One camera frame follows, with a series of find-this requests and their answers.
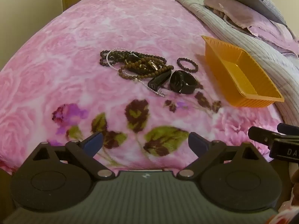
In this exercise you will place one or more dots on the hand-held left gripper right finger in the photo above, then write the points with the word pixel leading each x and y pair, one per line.
pixel 198 144

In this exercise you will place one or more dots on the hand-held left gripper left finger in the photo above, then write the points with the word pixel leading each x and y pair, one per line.
pixel 93 142

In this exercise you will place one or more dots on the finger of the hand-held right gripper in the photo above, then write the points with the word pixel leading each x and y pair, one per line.
pixel 261 135
pixel 289 128

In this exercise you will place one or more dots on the black wrist watch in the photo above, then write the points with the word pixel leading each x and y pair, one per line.
pixel 179 81

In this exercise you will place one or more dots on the orange plastic tray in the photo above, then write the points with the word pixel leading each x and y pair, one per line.
pixel 233 74

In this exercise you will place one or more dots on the black fitness band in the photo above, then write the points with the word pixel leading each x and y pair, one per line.
pixel 155 82

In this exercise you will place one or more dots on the red white patterned cloth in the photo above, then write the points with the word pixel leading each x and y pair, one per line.
pixel 285 215

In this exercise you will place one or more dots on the grey striped duvet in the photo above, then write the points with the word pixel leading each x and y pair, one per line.
pixel 268 58

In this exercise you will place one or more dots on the pink floral blanket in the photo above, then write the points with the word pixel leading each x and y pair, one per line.
pixel 70 51

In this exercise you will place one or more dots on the pink pillow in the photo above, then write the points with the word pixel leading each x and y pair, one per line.
pixel 238 14

